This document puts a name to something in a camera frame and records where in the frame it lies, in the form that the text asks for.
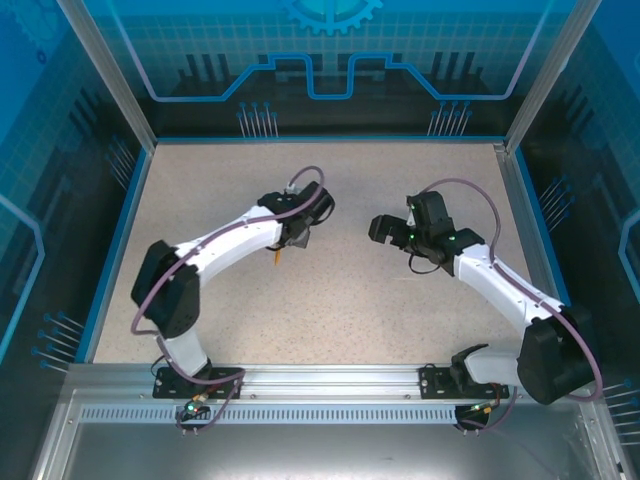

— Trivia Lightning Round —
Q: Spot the sheet metal tray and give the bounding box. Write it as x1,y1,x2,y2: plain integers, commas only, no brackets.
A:
29,388,634,480

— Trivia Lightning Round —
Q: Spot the blue table edge strip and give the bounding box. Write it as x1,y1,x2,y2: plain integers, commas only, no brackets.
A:
512,149,581,321
82,147,155,364

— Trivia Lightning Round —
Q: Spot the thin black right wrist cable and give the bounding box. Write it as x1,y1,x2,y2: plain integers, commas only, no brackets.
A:
405,252,451,275

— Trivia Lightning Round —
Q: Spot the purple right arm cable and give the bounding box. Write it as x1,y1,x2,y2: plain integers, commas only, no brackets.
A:
412,178,604,435

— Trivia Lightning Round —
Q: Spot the aluminium table side rail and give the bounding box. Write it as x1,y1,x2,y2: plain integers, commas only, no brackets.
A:
492,142,564,321

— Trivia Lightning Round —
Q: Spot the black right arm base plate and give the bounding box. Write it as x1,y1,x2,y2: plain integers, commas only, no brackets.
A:
418,363,512,401

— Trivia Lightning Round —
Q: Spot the long aluminium mounting rail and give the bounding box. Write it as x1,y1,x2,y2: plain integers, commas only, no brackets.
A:
67,363,599,401

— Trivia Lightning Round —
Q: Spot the slotted metal cable duct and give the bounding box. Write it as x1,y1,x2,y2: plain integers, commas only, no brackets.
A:
78,405,461,425

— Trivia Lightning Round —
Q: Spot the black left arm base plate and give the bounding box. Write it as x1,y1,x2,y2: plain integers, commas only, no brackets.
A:
152,366,245,400

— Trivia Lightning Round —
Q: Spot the aluminium frame post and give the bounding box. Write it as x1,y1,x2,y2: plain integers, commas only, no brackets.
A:
503,0,606,154
55,0,159,151

